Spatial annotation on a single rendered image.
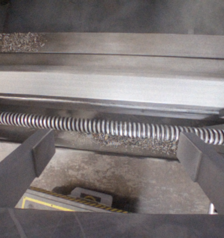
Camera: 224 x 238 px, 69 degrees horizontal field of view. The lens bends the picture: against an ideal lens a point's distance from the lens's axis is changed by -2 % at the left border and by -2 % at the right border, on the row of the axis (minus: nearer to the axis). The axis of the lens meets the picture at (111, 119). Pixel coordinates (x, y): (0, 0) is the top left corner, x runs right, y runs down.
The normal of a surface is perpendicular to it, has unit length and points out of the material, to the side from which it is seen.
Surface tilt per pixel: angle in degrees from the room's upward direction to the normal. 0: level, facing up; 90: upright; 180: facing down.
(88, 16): 15
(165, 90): 36
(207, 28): 3
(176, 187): 0
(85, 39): 0
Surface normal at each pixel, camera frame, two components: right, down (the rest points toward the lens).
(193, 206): -0.12, -0.11
